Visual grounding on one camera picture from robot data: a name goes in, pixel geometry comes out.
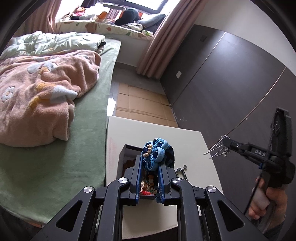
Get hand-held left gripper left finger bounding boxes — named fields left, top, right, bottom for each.
left=30, top=155, right=144, bottom=241

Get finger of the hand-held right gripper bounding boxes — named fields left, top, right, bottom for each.
left=223, top=138, right=250, bottom=158

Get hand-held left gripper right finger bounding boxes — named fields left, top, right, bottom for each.
left=157, top=163, right=271, bottom=241

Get wooden bead bracelet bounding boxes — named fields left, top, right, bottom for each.
left=142, top=143, right=161, bottom=203

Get silver chain necklace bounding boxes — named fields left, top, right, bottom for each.
left=203, top=135, right=230, bottom=160

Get black bead bracelet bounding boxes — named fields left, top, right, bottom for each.
left=174, top=164, right=189, bottom=182

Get dark blue jewelry box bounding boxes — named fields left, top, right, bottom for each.
left=118, top=144, right=158, bottom=201

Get blue fabric scrunchie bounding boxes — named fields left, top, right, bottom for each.
left=141, top=137, right=175, bottom=172

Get person's right forearm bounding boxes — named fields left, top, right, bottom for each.
left=257, top=214, right=286, bottom=240

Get person's right hand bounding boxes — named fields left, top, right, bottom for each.
left=248, top=176, right=288, bottom=220

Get white side table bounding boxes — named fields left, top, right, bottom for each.
left=105, top=116, right=223, bottom=240

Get dark brown wardrobe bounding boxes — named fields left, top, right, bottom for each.
left=159, top=24, right=296, bottom=183

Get green bed sheet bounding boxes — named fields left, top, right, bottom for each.
left=0, top=38, right=122, bottom=224

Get flattened cardboard sheet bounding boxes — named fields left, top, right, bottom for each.
left=116, top=82, right=179, bottom=128

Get pink curtain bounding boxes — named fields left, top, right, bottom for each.
left=136, top=0, right=197, bottom=80
left=23, top=0, right=62, bottom=35

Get pink floral blanket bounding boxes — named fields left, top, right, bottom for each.
left=0, top=49, right=102, bottom=147

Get grey pillow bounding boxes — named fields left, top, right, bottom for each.
left=136, top=13, right=167, bottom=32

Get patterned window seat cushion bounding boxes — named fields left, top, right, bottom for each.
left=55, top=20, right=154, bottom=37

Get light green duvet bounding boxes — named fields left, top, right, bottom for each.
left=0, top=31, right=107, bottom=57

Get black bag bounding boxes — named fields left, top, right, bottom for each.
left=115, top=8, right=141, bottom=26

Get dark framed window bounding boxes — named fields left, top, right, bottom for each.
left=82, top=0, right=182, bottom=15

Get pile of plush toys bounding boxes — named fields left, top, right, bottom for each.
left=62, top=6, right=97, bottom=22

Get small folding table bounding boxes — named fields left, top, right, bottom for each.
left=102, top=3, right=126, bottom=24

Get hanging dark clothes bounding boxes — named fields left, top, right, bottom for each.
left=82, top=0, right=103, bottom=7

